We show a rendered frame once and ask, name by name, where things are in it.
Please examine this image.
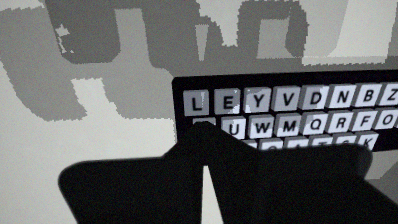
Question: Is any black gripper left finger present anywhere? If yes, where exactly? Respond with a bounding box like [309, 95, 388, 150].
[58, 121, 204, 224]

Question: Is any black keyboard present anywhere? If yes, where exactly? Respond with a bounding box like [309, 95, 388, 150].
[172, 69, 398, 152]

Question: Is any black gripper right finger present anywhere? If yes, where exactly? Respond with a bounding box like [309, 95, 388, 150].
[202, 121, 373, 224]

